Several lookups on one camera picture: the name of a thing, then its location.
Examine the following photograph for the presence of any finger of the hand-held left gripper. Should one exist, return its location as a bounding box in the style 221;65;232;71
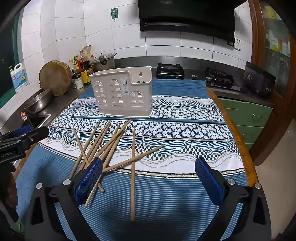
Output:
0;126;50;151

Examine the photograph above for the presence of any white salt shaker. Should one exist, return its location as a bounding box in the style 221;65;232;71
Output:
74;73;84;90

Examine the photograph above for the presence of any white detergent jug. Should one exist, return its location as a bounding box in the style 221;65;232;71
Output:
9;63;28;93

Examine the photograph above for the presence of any steel pressure cooker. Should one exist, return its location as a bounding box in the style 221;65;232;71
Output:
91;52;117;73

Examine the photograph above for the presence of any blue patterned tablecloth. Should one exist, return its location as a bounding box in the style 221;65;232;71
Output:
15;79;249;241

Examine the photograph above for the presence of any white plastic utensil holder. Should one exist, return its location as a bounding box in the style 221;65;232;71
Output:
89;66;153;117

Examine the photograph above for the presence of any black gas stove burner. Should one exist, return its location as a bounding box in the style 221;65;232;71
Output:
156;63;185;80

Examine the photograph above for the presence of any stainless steel bowl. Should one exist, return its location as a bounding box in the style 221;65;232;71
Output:
24;89;53;114

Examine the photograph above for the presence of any round wooden chopping board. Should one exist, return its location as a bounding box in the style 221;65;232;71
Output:
38;60;72;97

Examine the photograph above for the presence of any pile of wooden chopsticks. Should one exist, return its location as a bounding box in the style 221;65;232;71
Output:
69;120;164;222

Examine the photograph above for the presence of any steel kitchen sink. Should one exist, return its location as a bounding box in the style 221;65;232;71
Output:
14;113;52;133

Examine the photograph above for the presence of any black gas cooktop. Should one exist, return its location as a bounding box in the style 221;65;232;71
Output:
155;62;247;93

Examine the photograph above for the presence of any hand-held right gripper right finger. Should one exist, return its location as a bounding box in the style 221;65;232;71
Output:
195;158;272;241

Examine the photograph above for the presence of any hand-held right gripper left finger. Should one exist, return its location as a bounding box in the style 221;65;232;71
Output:
24;157;103;241

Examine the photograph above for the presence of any wooden glass-door cabinet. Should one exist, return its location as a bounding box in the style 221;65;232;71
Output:
248;0;296;167

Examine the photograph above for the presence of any green drawer cabinet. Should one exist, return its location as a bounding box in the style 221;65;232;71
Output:
217;97;274;151

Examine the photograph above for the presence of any black countertop appliance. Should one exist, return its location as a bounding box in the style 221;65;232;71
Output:
244;61;277;97

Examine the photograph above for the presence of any green window frame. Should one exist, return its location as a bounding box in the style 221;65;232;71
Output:
0;14;23;100

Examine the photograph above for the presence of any black range hood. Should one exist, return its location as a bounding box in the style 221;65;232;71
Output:
138;0;236;45

